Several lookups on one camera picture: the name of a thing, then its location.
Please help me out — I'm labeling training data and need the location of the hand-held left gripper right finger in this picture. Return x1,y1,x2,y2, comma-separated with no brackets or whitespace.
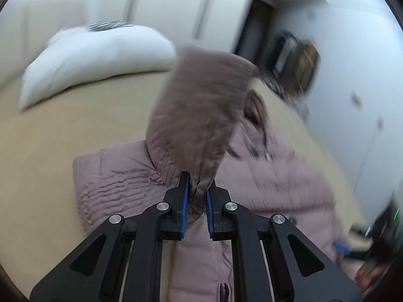
205,179,364,302

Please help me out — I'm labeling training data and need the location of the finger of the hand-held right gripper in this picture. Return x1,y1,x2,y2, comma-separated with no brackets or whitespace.
333,241,352,255

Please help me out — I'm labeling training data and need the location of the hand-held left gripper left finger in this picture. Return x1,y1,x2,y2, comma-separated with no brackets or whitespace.
30,171,191,302

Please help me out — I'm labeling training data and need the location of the mauve puffer jacket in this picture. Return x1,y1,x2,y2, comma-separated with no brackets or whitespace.
72,49,362,302

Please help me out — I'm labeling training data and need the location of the bed with beige sheet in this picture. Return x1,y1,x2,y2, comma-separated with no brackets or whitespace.
0,68,367,293

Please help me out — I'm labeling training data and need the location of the dark framed object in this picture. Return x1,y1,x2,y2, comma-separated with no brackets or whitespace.
272,34,321,96

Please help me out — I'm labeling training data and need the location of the black white striped pillow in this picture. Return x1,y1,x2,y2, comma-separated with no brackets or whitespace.
86,20,133,33

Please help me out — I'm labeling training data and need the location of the white wardrobe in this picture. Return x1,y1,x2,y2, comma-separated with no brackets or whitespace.
84,0,262,55

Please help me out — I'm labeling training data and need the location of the beige padded headboard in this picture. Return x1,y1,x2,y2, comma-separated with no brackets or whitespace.
0,0,89,86

